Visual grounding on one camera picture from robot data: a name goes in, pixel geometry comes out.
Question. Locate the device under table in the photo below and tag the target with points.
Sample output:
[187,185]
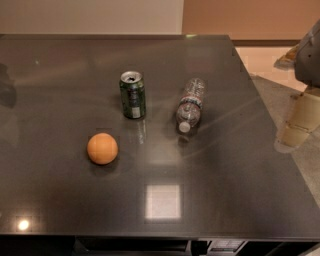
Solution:
[230,246]

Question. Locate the green soda can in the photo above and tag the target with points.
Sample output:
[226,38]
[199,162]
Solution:
[132,94]

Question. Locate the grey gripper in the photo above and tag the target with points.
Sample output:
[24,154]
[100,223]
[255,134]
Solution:
[308,63]

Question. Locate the orange ball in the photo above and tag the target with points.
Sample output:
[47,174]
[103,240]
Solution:
[102,148]

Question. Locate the clear plastic water bottle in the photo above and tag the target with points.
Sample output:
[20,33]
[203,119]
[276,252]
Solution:
[191,104]

